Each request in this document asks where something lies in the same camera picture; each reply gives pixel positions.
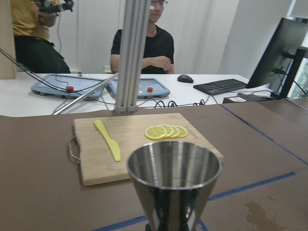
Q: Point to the lemon slice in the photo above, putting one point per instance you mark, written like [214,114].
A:
[169,130]
[155,132]
[174,131]
[182,132]

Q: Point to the black computer mouse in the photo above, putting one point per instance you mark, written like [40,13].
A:
[185,79]

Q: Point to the steel jigger cup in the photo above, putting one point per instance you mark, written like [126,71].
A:
[173,181]

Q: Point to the black keyboard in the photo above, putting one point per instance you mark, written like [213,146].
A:
[220,86]

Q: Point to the right teach pendant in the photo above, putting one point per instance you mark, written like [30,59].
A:
[148,88]

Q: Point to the slanted metal rod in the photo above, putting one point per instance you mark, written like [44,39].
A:
[85,95]

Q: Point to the black monitor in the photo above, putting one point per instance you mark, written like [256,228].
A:
[282,57]

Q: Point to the bamboo cutting board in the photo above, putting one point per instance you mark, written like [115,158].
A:
[97,164]

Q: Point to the black box with label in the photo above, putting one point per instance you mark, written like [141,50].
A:
[241,98]

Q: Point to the yellow plastic knife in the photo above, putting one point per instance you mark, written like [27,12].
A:
[112,144]

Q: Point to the left teach pendant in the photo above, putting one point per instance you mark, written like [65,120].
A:
[64,86]

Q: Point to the person in yellow shirt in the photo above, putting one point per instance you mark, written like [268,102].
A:
[31,38]

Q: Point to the teach pendant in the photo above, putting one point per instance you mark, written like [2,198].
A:
[64,86]
[148,88]

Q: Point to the aluminium frame post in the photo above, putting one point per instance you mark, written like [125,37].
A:
[131,54]

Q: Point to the lemon slice nearest front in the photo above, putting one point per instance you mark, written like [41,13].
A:
[155,132]

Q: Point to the man in black shirt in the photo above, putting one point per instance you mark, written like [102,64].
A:
[158,57]

